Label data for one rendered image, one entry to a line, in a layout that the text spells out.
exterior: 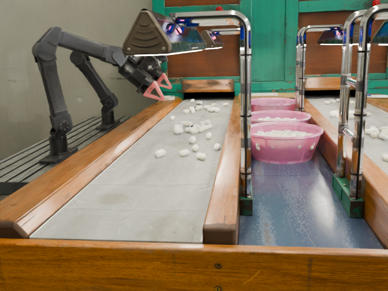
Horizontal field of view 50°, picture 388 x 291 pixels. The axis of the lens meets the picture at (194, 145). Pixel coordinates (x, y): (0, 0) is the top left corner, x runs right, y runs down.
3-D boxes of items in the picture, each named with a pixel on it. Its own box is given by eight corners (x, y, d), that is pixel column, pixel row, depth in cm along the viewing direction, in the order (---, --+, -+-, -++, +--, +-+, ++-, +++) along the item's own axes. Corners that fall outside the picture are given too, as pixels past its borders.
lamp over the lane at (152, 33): (122, 55, 68) (119, 9, 67) (181, 50, 128) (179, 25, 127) (170, 53, 67) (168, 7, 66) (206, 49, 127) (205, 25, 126)
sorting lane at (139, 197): (29, 248, 72) (28, 237, 72) (183, 103, 247) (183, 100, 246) (202, 253, 68) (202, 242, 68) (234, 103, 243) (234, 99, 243)
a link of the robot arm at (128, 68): (141, 70, 165) (127, 59, 165) (141, 66, 159) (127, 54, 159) (129, 83, 164) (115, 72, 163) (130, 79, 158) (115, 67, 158)
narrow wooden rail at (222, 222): (203, 288, 70) (201, 227, 67) (234, 114, 245) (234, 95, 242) (236, 290, 69) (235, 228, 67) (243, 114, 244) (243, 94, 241)
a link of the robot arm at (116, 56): (142, 56, 169) (122, 34, 163) (151, 56, 161) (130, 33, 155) (124, 77, 166) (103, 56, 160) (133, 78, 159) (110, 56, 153)
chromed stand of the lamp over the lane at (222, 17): (170, 214, 96) (160, 12, 86) (182, 186, 116) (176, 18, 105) (252, 216, 94) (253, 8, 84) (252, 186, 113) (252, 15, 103)
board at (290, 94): (238, 99, 227) (238, 96, 226) (238, 95, 241) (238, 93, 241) (300, 97, 222) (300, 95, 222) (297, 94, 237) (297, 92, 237)
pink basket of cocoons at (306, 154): (242, 166, 132) (242, 137, 130) (242, 146, 158) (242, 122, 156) (328, 167, 129) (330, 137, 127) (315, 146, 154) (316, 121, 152)
